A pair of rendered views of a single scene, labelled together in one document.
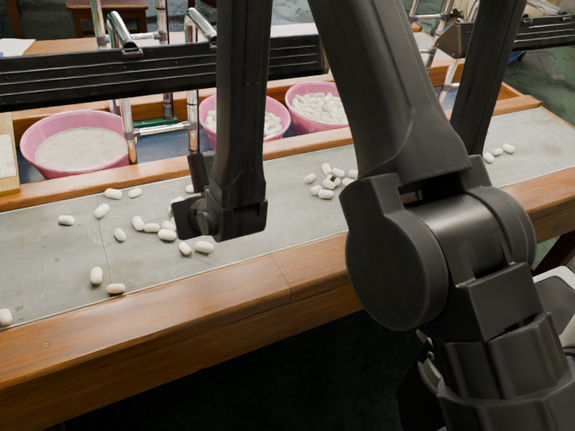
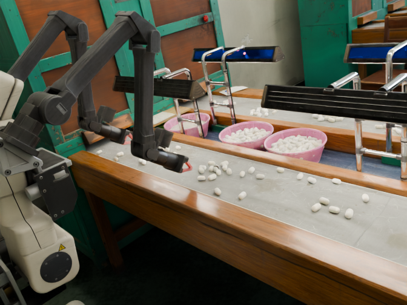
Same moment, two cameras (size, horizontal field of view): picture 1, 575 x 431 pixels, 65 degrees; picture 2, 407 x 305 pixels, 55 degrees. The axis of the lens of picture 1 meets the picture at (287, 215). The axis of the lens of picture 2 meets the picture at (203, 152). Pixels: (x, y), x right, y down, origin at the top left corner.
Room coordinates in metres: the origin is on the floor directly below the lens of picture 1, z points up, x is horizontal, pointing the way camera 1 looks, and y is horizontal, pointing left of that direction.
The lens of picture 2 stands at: (0.71, -1.55, 1.46)
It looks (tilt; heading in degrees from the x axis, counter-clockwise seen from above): 23 degrees down; 84
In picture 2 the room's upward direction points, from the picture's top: 12 degrees counter-clockwise
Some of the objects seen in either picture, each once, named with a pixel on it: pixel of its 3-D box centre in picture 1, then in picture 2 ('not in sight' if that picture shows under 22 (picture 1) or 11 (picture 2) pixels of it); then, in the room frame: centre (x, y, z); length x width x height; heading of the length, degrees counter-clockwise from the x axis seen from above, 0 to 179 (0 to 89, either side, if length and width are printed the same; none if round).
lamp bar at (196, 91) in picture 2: (173, 64); (152, 85); (0.75, 0.24, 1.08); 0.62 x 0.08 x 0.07; 123
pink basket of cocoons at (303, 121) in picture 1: (325, 115); (295, 149); (1.28, -0.07, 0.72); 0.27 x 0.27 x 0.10
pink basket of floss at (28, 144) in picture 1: (84, 153); (188, 128); (0.89, 0.54, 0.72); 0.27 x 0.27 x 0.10
